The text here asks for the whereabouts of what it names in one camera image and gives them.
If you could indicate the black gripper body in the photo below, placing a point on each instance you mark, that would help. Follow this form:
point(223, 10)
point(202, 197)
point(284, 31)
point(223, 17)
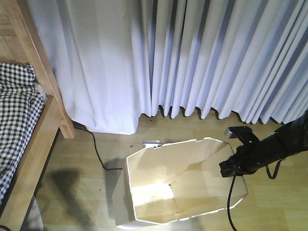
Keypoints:
point(246, 161)

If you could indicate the white trash bin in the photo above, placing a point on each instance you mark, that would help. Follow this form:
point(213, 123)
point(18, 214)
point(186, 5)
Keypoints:
point(176, 181)

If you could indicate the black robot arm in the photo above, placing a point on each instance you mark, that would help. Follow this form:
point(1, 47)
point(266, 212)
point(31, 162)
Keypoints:
point(288, 140)

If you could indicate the white floor socket box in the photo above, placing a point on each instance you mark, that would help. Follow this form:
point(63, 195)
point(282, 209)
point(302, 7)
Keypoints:
point(151, 143)

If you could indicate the grey pleated curtain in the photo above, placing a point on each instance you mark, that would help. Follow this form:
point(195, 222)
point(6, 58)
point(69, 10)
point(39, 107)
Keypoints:
point(115, 60)

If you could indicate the black white checkered bedding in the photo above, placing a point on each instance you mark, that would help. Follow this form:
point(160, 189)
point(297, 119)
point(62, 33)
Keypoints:
point(21, 104)

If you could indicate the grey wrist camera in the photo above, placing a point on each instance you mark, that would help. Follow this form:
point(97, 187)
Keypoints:
point(242, 133)

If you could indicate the wooden bed frame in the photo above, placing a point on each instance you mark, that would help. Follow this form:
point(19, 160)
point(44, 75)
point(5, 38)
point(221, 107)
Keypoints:
point(20, 44)

